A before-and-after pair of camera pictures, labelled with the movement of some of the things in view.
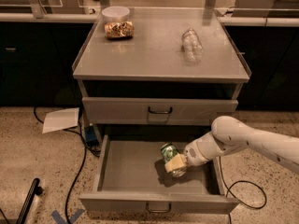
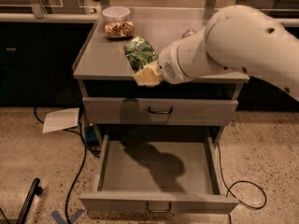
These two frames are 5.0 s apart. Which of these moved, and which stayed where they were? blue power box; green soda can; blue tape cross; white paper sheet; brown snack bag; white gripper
Moved: green soda can; white gripper
Stayed: blue power box; brown snack bag; blue tape cross; white paper sheet
